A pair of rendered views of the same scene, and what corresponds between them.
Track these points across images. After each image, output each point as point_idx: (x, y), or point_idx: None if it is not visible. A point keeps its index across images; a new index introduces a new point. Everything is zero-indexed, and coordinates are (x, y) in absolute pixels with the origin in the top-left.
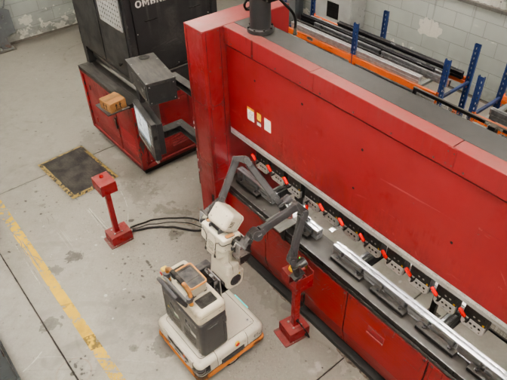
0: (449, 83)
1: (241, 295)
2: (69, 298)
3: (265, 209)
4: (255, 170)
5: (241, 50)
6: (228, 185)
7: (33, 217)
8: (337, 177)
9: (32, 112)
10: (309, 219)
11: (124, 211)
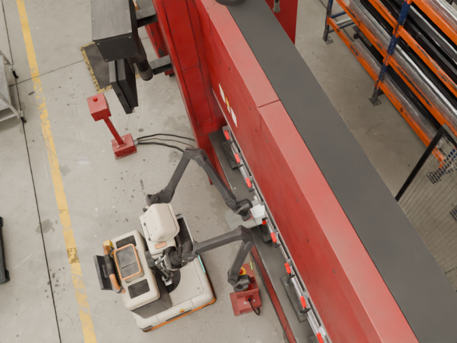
0: None
1: None
2: (66, 203)
3: (236, 189)
4: (209, 169)
5: (203, 19)
6: (176, 180)
7: (61, 107)
8: (287, 231)
9: None
10: None
11: (137, 118)
